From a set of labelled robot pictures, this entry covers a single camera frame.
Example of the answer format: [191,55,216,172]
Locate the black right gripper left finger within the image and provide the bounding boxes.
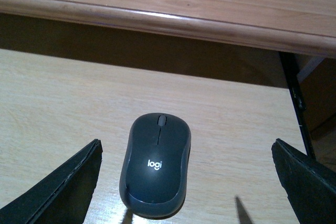
[1,140,102,223]

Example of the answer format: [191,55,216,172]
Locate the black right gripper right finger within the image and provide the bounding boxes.
[271,138,335,223]

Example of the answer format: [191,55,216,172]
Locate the wooden keyboard tray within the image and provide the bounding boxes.
[1,50,303,223]

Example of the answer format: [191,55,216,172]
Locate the dark grey logi mouse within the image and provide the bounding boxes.
[119,113,191,219]

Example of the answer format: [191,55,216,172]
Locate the wooden desk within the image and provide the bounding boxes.
[1,0,335,58]

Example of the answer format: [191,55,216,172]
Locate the black drawer slide rail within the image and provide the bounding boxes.
[279,51,316,160]

